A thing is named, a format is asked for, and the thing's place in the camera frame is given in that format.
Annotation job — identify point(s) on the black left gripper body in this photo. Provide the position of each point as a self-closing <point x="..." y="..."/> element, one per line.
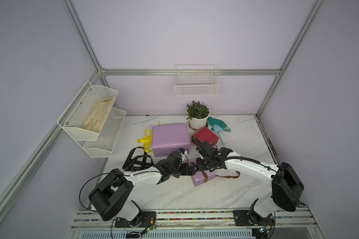
<point x="181" y="170"/>

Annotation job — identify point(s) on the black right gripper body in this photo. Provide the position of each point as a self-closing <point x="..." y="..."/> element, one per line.
<point x="204" y="164"/>

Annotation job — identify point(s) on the red gift box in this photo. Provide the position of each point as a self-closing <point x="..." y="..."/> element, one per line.
<point x="205" y="134"/>

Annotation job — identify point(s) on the small purple gift box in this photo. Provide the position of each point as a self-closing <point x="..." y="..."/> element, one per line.
<point x="200" y="177"/>

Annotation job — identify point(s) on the large purple gift box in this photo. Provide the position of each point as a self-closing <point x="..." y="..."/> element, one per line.
<point x="168" y="138"/>

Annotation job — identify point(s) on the yellow satin ribbon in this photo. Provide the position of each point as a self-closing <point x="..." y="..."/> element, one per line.
<point x="147" y="140"/>

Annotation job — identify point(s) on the black lettered ribbon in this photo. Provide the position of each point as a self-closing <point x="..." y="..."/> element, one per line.
<point x="138" y="162"/>

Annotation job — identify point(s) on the brown satin ribbon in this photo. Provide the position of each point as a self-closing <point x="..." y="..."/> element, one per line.
<point x="230" y="174"/>

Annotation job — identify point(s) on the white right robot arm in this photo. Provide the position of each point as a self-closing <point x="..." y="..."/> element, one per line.
<point x="285" y="185"/>

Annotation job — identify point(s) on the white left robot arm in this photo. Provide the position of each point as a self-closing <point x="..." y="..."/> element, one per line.
<point x="110" y="197"/>

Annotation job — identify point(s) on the white plant pot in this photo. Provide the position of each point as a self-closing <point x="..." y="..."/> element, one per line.
<point x="197" y="124"/>

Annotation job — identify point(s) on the teal cloth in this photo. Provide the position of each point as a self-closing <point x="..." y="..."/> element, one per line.
<point x="212" y="122"/>

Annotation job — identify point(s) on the green potted plant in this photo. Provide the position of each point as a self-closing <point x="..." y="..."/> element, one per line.
<point x="197" y="110"/>

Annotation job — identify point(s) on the beige cloth in shelf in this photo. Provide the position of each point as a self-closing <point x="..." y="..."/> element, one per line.
<point x="98" y="114"/>

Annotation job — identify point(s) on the white mesh two-tier shelf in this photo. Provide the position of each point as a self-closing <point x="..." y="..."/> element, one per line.
<point x="96" y="145"/>

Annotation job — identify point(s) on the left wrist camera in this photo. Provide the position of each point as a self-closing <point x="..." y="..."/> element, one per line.
<point x="183" y="153"/>

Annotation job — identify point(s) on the white wire wall basket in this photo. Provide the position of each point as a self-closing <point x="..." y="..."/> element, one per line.
<point x="195" y="80"/>

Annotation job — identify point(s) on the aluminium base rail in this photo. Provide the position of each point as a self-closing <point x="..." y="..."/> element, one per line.
<point x="198" y="224"/>

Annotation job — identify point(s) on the aluminium frame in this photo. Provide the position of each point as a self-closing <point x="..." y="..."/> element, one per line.
<point x="23" y="178"/>

